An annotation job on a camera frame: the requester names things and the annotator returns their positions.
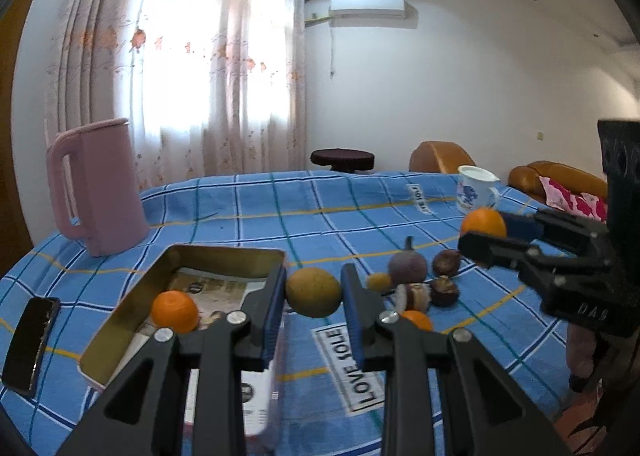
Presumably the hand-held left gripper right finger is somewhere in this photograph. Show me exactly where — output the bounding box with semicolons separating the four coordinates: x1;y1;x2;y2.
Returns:
340;263;572;456

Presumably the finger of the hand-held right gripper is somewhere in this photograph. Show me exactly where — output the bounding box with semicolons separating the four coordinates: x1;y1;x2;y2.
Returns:
500;208;610;258
458;231;612;298

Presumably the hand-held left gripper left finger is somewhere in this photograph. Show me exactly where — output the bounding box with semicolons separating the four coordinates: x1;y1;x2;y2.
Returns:
55;256;289;456

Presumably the large orange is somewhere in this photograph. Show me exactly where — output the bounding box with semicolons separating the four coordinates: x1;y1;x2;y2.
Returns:
460;207;508;240

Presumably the small mandarin orange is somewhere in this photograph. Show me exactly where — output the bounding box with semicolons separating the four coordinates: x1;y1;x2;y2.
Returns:
399;310;434;333
151;290;199;334

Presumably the rectangular metal tin box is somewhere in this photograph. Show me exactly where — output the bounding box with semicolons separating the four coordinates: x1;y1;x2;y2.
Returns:
79;244;287;438

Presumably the person's right forearm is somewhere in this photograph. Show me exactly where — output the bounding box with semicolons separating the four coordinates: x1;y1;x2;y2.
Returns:
566;322;608;393

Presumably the yellow-green round fruit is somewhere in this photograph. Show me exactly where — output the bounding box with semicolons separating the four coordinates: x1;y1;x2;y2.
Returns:
285;267;344;319

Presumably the dark whole mangosteen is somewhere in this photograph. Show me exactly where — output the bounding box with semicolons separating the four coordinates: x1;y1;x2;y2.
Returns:
430;277;460;307
432;249;463;279

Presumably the pink floral cushion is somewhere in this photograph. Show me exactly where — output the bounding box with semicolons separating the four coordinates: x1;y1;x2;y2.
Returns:
539;176;608;221

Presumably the orange-brown leather sofa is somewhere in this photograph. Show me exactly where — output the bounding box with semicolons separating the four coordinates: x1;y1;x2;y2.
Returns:
508;161;609;221

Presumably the white mug blue print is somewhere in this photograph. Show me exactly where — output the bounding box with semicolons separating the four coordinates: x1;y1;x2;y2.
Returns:
456;165;501;215

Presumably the pale brown round fruit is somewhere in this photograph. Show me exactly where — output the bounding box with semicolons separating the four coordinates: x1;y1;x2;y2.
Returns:
394;283;432;313

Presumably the purple fig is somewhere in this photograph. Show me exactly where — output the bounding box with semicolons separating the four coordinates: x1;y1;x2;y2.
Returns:
388;236;429;287

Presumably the orange-brown leather armchair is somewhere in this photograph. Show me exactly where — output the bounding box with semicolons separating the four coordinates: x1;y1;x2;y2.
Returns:
409;141;477;174

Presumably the blue plaid tablecloth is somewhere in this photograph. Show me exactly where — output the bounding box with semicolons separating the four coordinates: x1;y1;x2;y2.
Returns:
0;170;617;456

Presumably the dark round stool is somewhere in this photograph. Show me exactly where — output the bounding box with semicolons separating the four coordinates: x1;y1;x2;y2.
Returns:
310;148;376;173

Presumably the pink plastic jug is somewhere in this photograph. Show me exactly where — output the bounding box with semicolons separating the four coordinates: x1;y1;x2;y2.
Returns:
46;118;149;257

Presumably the black flat phone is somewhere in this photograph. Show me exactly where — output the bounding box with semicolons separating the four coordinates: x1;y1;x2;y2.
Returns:
1;297;61;398

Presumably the floral sheer curtain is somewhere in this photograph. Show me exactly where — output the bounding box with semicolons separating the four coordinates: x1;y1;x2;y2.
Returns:
45;0;308;188

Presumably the white wall air conditioner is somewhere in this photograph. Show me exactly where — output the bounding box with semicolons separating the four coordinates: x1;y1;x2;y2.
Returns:
328;0;405;20

